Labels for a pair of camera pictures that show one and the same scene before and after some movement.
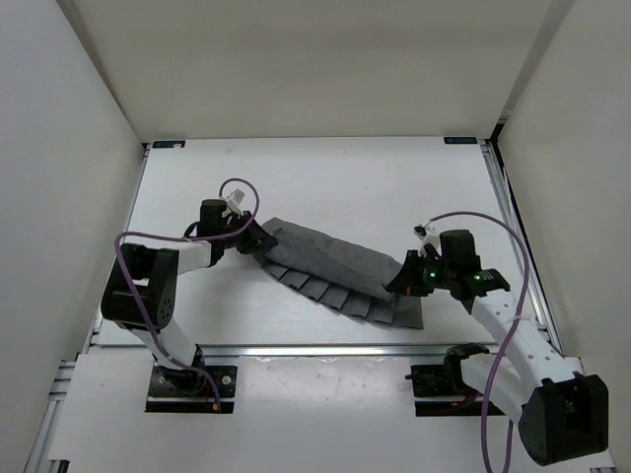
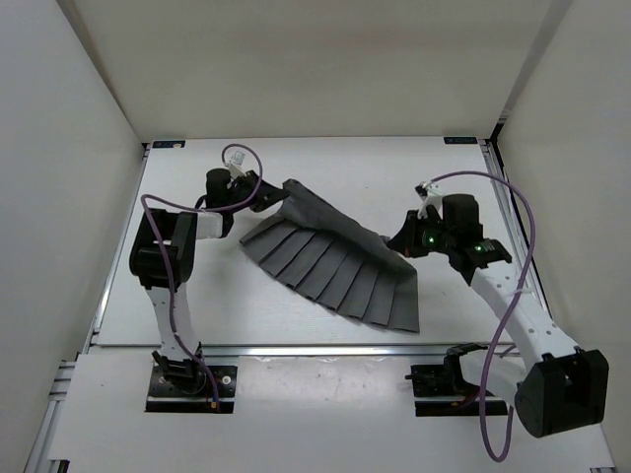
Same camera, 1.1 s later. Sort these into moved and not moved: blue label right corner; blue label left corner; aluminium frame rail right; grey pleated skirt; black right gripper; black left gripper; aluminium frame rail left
Moved: black left gripper; black right gripper; grey pleated skirt
Not moved: blue label left corner; blue label right corner; aluminium frame rail left; aluminium frame rail right
